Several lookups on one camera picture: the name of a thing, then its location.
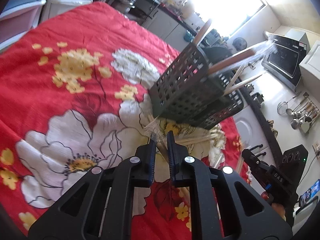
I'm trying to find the chopsticks pair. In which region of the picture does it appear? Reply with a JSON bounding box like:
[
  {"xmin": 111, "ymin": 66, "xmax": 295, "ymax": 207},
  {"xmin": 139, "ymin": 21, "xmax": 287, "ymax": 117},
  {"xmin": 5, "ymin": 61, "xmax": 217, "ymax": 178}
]
[
  {"xmin": 143, "ymin": 114, "xmax": 169, "ymax": 163},
  {"xmin": 176, "ymin": 133, "xmax": 225, "ymax": 145}
]

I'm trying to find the chopsticks front pair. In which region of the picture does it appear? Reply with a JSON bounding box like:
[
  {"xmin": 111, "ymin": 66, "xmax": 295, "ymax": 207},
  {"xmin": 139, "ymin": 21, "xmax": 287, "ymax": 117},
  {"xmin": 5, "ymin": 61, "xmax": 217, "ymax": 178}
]
[{"xmin": 143, "ymin": 114, "xmax": 169, "ymax": 163}]

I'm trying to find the dark green utensil basket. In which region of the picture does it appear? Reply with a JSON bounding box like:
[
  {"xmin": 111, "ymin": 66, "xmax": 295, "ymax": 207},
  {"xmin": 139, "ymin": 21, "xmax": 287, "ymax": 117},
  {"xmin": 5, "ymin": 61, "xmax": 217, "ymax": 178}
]
[{"xmin": 149, "ymin": 43, "xmax": 244, "ymax": 130}]

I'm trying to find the person's right hand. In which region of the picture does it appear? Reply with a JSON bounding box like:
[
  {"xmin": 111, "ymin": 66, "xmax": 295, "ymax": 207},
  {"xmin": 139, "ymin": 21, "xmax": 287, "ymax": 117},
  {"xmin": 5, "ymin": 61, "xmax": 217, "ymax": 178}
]
[{"xmin": 261, "ymin": 192, "xmax": 286, "ymax": 221}]

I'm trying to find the smartphone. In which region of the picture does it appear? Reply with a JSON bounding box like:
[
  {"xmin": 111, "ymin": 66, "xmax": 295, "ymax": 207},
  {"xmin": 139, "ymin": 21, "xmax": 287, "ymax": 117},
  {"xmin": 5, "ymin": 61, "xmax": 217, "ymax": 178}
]
[{"xmin": 299, "ymin": 179, "xmax": 319, "ymax": 207}]

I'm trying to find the hanging ladle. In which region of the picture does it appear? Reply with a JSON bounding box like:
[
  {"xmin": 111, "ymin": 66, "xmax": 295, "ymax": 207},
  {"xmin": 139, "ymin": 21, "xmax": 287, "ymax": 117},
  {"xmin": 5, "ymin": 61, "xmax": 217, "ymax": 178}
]
[{"xmin": 286, "ymin": 97, "xmax": 307, "ymax": 116}]

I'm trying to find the hanging strainer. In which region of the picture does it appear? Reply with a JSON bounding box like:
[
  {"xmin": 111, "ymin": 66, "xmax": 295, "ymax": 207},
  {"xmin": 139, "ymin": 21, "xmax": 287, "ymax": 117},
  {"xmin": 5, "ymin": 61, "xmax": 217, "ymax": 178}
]
[{"xmin": 277, "ymin": 92, "xmax": 300, "ymax": 115}]

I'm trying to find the metal kettle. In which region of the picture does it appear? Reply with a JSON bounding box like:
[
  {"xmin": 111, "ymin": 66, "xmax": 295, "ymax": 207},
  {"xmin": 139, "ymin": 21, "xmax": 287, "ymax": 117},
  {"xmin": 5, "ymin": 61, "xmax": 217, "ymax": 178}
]
[{"xmin": 251, "ymin": 92, "xmax": 264, "ymax": 107}]

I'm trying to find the red floral tablecloth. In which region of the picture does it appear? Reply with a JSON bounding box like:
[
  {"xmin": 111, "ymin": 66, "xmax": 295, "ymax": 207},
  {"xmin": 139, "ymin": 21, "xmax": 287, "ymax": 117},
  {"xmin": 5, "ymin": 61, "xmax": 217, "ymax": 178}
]
[{"xmin": 0, "ymin": 0, "xmax": 253, "ymax": 240}]

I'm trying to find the white upper cabinet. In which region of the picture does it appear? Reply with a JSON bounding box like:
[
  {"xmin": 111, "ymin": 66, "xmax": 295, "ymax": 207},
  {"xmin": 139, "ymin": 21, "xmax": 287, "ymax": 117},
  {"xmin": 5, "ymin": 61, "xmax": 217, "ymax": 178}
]
[{"xmin": 299, "ymin": 40, "xmax": 320, "ymax": 101}]

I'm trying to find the black range hood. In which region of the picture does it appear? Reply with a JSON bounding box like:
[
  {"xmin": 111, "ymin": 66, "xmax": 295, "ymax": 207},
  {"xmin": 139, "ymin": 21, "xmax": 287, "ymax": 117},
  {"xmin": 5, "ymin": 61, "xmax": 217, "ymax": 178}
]
[{"xmin": 261, "ymin": 29, "xmax": 310, "ymax": 91}]

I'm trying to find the stainless steel pot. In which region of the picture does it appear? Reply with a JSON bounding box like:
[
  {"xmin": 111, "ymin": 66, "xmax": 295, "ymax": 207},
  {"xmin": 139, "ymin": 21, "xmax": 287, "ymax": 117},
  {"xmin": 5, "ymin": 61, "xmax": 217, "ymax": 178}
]
[{"xmin": 111, "ymin": 0, "xmax": 136, "ymax": 14}]

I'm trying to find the left plastic drawer tower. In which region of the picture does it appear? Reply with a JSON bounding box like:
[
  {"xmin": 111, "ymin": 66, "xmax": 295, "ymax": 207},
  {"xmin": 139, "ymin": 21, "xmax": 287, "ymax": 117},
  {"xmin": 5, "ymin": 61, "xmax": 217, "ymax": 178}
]
[{"xmin": 1, "ymin": 0, "xmax": 46, "ymax": 51}]

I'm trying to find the small wall fan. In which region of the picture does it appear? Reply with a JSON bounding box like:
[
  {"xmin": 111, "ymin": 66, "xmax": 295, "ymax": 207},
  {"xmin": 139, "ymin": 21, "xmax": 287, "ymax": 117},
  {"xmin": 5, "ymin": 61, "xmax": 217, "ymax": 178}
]
[{"xmin": 232, "ymin": 37, "xmax": 247, "ymax": 51}]

